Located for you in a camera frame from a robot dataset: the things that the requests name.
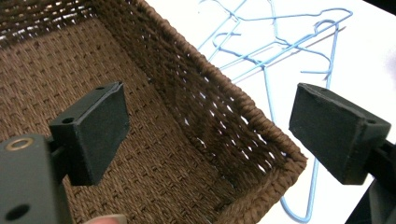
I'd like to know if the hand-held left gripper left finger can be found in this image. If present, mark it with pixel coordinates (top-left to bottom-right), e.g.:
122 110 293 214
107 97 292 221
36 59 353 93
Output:
49 81 131 187

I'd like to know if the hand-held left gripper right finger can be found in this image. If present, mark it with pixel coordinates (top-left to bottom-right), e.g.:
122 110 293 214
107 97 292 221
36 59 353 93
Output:
289 82 392 186

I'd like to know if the brown woven basket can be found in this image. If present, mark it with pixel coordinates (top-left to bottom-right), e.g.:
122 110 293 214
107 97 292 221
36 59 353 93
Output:
0 0 308 224

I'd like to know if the blue wire clothes hanger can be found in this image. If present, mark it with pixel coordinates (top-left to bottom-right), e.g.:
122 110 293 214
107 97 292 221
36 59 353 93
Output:
212 19 340 224
218 7 354 83
197 0 333 77

